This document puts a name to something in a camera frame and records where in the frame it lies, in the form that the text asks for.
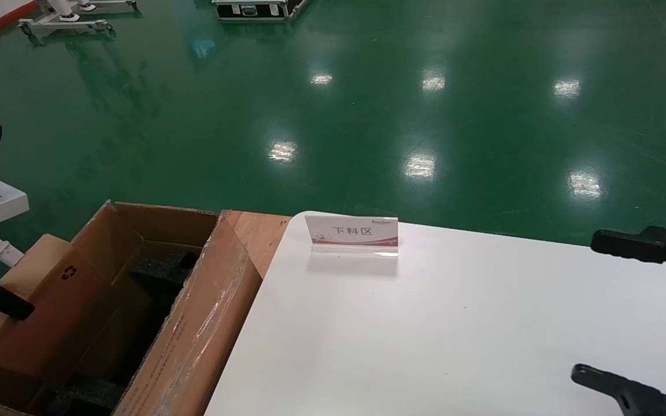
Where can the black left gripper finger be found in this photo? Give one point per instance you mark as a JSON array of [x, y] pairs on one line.
[[6, 303]]

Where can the acrylic sign with red stripe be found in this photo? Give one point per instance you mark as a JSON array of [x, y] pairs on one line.
[[350, 234]]

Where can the black flight case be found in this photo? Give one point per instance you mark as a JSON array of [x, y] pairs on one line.
[[252, 10]]

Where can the black foam insert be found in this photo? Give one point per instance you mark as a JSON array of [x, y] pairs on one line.
[[162, 266], [90, 396]]

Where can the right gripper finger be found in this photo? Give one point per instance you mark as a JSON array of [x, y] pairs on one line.
[[645, 245], [633, 398]]

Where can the white wheeled robot stand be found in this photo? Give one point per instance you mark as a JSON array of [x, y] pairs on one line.
[[61, 26]]

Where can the large brown cardboard box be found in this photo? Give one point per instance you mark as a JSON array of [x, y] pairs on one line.
[[206, 323]]

